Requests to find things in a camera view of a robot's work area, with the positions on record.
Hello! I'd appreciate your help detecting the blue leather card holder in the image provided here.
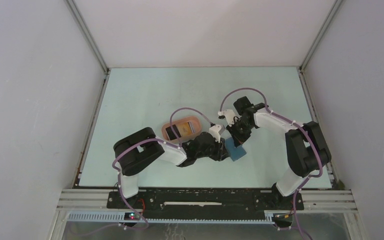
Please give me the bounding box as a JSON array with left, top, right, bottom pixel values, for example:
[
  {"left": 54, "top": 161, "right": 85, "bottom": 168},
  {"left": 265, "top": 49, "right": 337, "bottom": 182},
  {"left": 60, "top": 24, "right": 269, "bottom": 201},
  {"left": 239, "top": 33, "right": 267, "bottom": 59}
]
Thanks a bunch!
[{"left": 225, "top": 137, "right": 247, "bottom": 162}]

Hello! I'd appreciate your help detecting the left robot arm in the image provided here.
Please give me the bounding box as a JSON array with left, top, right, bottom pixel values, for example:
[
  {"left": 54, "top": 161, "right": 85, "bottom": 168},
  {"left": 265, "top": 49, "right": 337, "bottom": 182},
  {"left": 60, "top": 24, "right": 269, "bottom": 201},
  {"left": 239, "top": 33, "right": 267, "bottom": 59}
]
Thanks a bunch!
[{"left": 112, "top": 124, "right": 230, "bottom": 208}]

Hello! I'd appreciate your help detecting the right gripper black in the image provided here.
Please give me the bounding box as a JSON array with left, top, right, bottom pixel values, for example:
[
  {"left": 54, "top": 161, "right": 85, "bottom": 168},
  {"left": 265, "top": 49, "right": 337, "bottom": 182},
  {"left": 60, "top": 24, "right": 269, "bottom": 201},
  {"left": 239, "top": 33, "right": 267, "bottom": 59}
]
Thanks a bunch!
[{"left": 226, "top": 118, "right": 254, "bottom": 147}]

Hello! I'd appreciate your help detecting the pink oval tray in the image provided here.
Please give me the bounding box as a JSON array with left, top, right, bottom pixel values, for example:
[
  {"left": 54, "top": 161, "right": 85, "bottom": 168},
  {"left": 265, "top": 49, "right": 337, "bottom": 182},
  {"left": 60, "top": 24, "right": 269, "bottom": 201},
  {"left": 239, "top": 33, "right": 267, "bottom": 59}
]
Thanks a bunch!
[{"left": 161, "top": 116, "right": 202, "bottom": 144}]

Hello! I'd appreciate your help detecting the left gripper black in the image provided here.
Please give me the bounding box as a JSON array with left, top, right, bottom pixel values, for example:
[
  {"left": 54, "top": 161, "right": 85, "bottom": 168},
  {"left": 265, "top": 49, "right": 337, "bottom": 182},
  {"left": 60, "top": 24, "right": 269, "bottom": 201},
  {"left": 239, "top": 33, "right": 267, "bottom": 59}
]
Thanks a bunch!
[{"left": 195, "top": 134, "right": 230, "bottom": 161}]

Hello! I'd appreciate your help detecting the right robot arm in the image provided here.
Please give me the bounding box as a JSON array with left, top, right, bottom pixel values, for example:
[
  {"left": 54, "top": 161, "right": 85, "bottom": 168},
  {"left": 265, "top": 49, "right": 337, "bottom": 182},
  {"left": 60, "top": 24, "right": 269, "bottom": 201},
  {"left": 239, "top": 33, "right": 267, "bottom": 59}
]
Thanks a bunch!
[{"left": 218, "top": 96, "right": 332, "bottom": 209}]

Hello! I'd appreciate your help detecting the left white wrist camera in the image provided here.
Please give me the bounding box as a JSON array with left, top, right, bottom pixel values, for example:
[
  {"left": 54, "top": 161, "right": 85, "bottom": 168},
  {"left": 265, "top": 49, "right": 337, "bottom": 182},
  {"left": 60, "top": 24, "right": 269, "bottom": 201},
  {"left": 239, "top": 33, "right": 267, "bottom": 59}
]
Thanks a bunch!
[{"left": 208, "top": 124, "right": 226, "bottom": 143}]

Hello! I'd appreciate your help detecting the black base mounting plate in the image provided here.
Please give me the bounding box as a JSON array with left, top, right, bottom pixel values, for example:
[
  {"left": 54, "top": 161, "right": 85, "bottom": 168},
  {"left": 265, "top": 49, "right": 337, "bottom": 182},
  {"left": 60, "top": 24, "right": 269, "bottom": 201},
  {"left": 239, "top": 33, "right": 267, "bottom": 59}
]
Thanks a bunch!
[{"left": 106, "top": 187, "right": 305, "bottom": 221}]

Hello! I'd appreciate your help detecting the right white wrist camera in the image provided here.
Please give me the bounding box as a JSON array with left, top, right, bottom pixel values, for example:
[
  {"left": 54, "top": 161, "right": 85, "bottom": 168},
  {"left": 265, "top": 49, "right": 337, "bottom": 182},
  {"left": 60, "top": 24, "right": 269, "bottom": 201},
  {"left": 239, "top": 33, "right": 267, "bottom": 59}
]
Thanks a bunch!
[{"left": 217, "top": 109, "right": 240, "bottom": 127}]

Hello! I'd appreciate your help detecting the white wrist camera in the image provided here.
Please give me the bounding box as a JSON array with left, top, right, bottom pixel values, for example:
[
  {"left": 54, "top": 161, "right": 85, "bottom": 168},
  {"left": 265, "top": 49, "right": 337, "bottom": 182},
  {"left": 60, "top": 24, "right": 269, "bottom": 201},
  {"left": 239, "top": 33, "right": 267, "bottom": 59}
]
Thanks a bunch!
[
  {"left": 217, "top": 109, "right": 240, "bottom": 127},
  {"left": 208, "top": 124, "right": 226, "bottom": 143}
]

